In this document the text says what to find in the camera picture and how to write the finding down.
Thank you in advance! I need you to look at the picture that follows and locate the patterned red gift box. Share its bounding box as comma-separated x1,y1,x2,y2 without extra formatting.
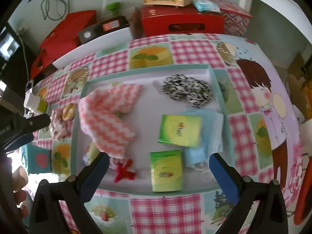
210,0,252,37

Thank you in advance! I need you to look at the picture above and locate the black monitor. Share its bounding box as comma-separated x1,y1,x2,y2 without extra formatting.
0,23,21,62

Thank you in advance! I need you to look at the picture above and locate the black gauge box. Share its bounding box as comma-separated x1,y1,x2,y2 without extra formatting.
78,15,129,44

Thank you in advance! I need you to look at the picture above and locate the red yarn bow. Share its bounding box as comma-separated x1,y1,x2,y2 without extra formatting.
109,157,136,183

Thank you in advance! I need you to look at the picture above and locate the teal square pouch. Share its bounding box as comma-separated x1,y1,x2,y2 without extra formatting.
21,143,52,174

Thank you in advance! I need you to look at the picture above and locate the green dumbbell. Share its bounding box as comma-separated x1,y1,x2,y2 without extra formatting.
106,2,121,12

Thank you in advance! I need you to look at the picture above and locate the smartphone on table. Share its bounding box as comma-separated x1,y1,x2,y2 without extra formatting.
25,79,34,93

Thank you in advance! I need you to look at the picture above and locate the blue face mask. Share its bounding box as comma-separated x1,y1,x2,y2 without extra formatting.
180,109,224,168

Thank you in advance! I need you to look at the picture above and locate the green tissue pack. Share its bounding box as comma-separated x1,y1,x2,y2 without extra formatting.
150,150,183,192
158,115,202,148

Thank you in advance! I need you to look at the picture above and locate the black wall cable loop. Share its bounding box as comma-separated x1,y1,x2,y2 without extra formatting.
40,0,72,21

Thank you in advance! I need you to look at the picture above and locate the white pill bottle green label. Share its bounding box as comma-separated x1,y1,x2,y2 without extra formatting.
24,91,50,115

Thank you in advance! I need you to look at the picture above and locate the pink floral fabric scrunchie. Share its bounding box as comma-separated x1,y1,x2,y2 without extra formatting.
49,108,67,142

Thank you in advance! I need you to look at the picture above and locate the red cardboard box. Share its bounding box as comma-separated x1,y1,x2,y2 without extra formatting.
141,5,225,36

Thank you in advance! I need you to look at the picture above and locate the purple snack pouch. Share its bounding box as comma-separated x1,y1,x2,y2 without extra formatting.
82,142,100,165

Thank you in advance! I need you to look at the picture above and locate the white tray teal rim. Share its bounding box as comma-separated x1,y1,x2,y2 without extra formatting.
70,64,235,195

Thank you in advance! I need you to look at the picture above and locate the black white leopard scrunchie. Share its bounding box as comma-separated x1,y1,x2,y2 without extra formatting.
162,74,213,108

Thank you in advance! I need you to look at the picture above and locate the checkered cake pattern tablecloth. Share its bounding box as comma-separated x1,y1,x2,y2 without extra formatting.
32,34,302,233

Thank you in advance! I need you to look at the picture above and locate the white long tray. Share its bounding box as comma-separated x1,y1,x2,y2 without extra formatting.
52,27,133,69

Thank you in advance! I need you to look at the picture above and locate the person's left hand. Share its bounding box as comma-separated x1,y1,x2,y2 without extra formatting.
12,166,28,218

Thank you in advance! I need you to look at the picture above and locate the blue wet wipes pack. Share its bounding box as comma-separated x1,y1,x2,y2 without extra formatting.
192,0,221,13

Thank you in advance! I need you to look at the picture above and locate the pink white zigzag towel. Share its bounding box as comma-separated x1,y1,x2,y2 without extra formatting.
78,84,143,160

